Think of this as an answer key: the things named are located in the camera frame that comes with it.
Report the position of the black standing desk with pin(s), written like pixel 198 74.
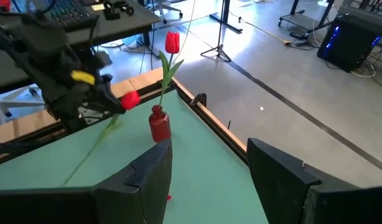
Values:
pixel 231 26

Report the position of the black computer tower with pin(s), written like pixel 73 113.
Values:
pixel 349 46

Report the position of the teal table mat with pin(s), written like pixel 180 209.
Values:
pixel 203 174

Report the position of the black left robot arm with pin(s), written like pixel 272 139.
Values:
pixel 29 46

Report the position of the yellow sticky note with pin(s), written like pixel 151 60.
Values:
pixel 98 7

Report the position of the red ribbed vase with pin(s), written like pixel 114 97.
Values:
pixel 160 127

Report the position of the black table clamp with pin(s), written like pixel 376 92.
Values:
pixel 205 101

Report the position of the yellow tape label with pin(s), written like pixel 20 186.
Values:
pixel 82 77

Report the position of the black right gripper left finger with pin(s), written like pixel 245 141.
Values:
pixel 85 205

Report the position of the black tripod stand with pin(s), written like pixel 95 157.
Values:
pixel 221 25

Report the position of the black C-clamp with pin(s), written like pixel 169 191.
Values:
pixel 127 9
pixel 111 14

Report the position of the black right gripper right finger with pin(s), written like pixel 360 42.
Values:
pixel 318 205

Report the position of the black keyboard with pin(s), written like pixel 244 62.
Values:
pixel 69 12

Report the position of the white chair base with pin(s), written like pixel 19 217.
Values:
pixel 1 109

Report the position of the black rolling stand base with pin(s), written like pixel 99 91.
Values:
pixel 303 20

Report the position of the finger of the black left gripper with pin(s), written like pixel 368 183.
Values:
pixel 108 99

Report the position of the red artificial tulip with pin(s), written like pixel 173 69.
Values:
pixel 130 100
pixel 172 43

